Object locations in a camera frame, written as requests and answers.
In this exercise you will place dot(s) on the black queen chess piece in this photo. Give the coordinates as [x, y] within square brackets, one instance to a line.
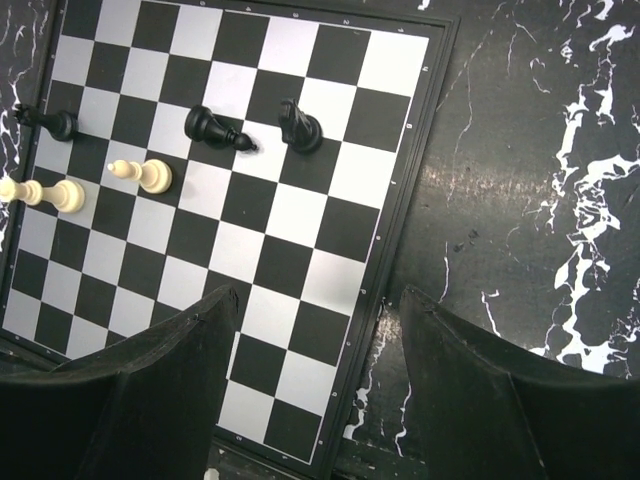
[62, 125]

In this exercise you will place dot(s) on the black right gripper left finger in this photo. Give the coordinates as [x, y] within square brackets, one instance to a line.
[143, 408]

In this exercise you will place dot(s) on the black knight chess piece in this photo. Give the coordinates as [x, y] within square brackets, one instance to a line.
[299, 131]

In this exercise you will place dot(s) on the black white chessboard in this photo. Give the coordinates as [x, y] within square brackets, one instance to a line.
[306, 240]

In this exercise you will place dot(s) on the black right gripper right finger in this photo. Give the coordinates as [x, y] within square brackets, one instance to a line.
[488, 409]

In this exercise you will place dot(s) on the white bishop chess piece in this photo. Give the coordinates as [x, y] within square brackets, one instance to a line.
[153, 176]

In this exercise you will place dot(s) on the black bishop lying down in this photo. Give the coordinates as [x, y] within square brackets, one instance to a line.
[201, 125]

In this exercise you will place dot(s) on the white king chess piece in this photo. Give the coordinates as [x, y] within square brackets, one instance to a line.
[66, 196]

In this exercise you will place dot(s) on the black marble pattern mat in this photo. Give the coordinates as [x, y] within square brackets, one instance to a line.
[524, 215]

